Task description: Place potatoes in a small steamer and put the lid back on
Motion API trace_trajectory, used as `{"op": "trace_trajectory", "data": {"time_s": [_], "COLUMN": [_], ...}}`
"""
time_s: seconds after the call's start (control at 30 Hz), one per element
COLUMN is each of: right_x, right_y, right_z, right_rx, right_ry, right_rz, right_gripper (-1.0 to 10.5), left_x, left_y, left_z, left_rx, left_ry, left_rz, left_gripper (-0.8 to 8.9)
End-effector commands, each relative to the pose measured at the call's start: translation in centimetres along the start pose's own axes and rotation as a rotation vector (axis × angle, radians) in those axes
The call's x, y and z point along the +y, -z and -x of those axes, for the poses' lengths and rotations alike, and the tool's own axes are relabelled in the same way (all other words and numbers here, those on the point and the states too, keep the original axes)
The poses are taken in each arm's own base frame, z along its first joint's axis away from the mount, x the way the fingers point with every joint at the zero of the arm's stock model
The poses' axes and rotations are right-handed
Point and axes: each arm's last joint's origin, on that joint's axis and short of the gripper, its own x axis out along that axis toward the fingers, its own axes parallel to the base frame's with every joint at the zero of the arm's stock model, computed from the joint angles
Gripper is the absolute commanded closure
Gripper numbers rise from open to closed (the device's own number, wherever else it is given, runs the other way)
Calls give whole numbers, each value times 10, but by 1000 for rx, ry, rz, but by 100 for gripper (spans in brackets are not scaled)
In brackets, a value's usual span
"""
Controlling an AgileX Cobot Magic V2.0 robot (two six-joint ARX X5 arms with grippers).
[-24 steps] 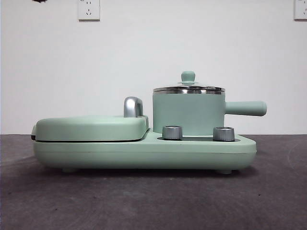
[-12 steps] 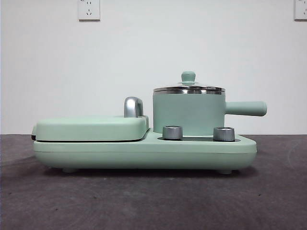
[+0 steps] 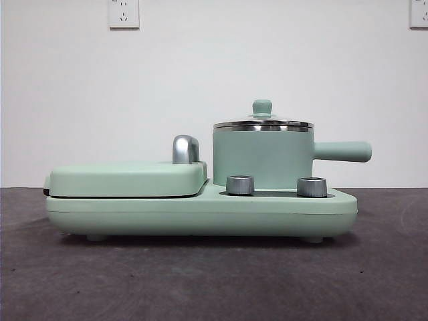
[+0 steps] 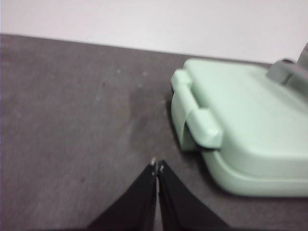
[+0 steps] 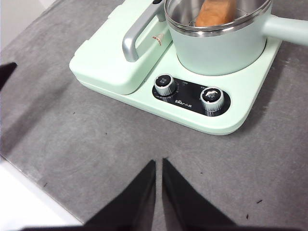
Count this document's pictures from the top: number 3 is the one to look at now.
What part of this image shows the glass pot lid green knob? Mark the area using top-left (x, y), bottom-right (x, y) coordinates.
top-left (213, 98), bottom-right (314, 130)

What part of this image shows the silver control knob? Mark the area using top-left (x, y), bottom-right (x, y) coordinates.
top-left (225, 174), bottom-right (255, 196)
top-left (296, 176), bottom-right (328, 198)

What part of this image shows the mint green breakfast machine base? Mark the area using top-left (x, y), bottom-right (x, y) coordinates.
top-left (45, 177), bottom-right (358, 243)

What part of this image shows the mint green pot with handle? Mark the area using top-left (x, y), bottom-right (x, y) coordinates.
top-left (211, 126), bottom-right (373, 189)

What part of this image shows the white wall socket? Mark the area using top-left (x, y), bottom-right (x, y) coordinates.
top-left (409, 0), bottom-right (428, 29)
top-left (108, 0), bottom-right (141, 29)

